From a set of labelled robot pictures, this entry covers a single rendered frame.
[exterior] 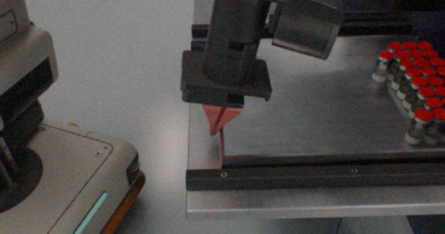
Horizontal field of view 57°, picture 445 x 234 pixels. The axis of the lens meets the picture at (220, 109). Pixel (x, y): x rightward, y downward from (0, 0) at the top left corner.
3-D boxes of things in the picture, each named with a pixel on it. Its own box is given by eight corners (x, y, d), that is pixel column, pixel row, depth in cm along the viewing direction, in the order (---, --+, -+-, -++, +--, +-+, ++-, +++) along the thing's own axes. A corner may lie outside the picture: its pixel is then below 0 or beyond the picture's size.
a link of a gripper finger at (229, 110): (231, 152, 52) (248, 95, 46) (174, 147, 51) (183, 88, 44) (228, 116, 57) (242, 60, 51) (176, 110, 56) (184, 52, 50)
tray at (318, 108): (411, 52, 71) (417, 34, 69) (494, 168, 52) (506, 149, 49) (214, 57, 70) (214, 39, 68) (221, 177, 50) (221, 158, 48)
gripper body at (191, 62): (268, 105, 47) (287, 51, 42) (179, 96, 45) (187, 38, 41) (262, 71, 52) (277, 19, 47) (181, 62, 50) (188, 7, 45)
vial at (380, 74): (383, 74, 66) (391, 50, 63) (388, 82, 64) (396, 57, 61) (369, 74, 66) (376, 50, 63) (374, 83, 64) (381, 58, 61)
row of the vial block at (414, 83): (392, 65, 68) (400, 41, 65) (441, 144, 54) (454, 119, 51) (379, 65, 68) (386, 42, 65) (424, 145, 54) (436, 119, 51)
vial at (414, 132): (417, 133, 56) (428, 108, 53) (424, 145, 54) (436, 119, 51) (401, 134, 56) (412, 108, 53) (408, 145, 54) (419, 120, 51)
